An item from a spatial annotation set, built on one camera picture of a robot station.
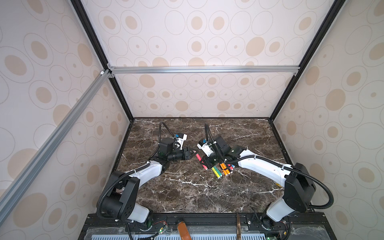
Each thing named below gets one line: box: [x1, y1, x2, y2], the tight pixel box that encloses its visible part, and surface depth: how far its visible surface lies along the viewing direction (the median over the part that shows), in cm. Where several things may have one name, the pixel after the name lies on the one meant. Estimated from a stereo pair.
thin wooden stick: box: [236, 212, 242, 240], surface depth 73 cm
